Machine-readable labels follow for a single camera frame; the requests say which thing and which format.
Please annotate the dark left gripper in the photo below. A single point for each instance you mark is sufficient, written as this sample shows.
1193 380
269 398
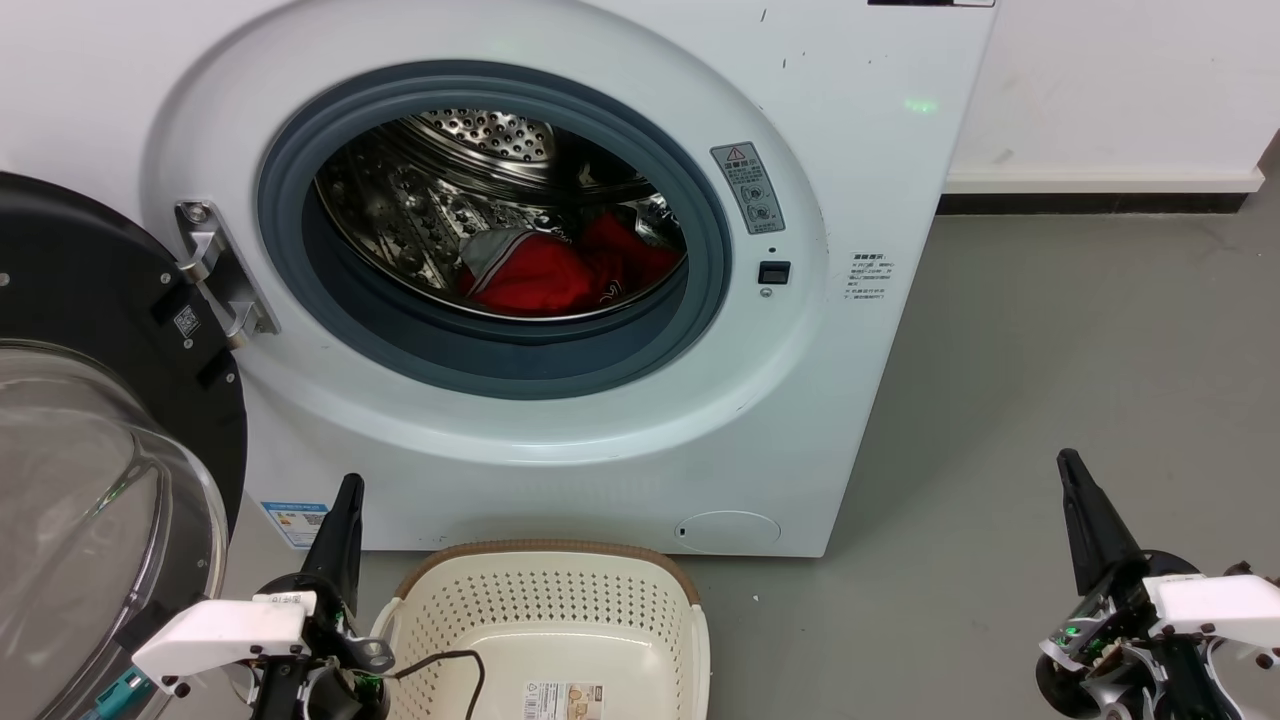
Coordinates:
335 680

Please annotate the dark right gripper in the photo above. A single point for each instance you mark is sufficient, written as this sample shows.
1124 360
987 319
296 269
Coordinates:
1110 650

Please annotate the red garment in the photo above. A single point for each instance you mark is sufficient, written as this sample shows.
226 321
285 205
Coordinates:
560 280

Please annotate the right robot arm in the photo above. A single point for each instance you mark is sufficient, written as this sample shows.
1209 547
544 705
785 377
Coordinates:
1250 572

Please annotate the cream plastic laundry basket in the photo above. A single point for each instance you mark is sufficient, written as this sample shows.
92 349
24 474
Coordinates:
560 610

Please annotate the stainless steel washing machine drum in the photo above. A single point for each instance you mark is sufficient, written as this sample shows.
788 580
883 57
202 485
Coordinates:
420 210

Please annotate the black washer door with glass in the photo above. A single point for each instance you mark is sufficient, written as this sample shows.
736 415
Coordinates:
70 290

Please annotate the black bar with white label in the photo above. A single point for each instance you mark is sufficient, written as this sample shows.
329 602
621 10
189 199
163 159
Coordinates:
930 3

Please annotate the blue energy label sticker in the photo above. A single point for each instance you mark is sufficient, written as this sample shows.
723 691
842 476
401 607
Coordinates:
295 524

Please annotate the grey rubber door gasket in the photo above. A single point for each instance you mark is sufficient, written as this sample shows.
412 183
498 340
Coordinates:
500 365

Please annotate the QR code sticker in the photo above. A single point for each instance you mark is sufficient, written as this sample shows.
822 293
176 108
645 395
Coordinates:
186 320

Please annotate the metal door hinge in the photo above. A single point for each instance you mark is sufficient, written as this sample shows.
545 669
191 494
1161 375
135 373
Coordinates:
222 280

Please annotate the white front-load washing machine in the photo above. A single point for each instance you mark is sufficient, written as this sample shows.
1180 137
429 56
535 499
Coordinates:
620 460

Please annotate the white and black baseboard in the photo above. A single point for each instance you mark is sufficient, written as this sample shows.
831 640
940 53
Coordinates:
1100 192

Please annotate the small white text sticker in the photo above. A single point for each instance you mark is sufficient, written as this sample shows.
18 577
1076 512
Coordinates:
868 276

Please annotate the round drain filter cover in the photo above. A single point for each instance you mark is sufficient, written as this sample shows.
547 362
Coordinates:
728 532

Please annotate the black door latch socket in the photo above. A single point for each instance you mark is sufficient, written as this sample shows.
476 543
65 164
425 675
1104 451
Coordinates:
774 272

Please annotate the grey warning label sticker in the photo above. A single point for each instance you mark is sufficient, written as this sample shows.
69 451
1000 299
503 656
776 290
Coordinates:
748 188

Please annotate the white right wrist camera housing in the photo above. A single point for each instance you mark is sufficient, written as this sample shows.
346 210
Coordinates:
1225 605

